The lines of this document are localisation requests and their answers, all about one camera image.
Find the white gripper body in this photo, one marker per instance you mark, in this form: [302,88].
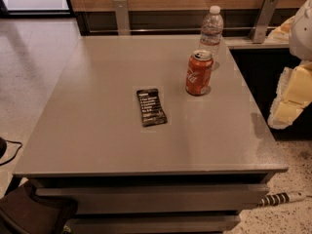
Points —
[302,33]

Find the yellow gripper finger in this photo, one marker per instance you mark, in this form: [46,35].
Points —
[282,32]
[293,95]

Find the clear plastic water bottle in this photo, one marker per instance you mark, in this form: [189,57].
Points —
[211,33]

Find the red coca-cola can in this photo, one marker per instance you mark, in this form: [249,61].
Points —
[199,72]

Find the black snack bar wrapper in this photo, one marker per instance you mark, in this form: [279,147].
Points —
[151,110]

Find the black bag on floor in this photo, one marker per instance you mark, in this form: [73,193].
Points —
[23,212]

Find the right metal wall bracket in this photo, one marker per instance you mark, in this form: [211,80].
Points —
[266,12]

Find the metal wall bracket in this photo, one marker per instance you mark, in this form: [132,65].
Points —
[122,17]
[266,12]

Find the left metal wall bracket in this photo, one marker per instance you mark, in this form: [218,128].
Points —
[122,17]

